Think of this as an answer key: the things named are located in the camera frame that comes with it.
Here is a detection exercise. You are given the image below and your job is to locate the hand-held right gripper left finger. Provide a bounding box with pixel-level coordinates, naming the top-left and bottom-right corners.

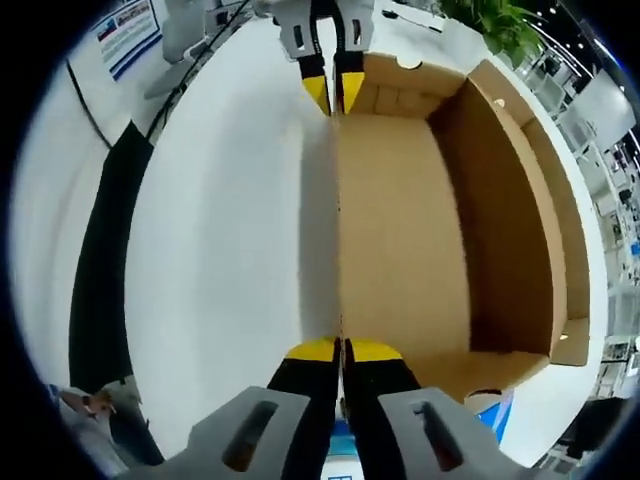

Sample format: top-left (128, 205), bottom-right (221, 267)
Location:
top-left (124, 337), bottom-right (342, 480)

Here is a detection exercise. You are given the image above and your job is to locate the blue white wall poster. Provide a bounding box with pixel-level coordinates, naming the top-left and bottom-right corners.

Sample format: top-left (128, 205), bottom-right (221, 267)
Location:
top-left (92, 0), bottom-right (161, 81)

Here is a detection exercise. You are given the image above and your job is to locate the potted green plant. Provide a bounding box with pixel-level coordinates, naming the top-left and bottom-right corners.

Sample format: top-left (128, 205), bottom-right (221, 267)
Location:
top-left (437, 0), bottom-right (546, 56)

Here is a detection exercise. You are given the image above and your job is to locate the black cable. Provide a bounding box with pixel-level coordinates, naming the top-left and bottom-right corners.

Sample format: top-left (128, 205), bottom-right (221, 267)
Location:
top-left (64, 59), bottom-right (116, 149)
top-left (147, 0), bottom-right (251, 141)

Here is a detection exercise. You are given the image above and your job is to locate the brown cardboard shoe box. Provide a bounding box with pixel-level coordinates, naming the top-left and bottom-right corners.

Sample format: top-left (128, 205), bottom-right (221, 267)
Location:
top-left (329, 49), bottom-right (592, 406)

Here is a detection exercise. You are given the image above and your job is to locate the white teal soft wipes pack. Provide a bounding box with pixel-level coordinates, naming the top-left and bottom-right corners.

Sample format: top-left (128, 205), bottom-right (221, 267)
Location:
top-left (327, 419), bottom-right (362, 480)

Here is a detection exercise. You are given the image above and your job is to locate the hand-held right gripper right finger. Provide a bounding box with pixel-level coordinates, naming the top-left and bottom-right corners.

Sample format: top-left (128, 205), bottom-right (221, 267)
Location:
top-left (343, 337), bottom-right (506, 480)

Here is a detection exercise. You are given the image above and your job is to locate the blue soft packet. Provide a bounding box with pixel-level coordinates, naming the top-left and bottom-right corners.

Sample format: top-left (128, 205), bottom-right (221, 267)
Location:
top-left (472, 388), bottom-right (517, 442)

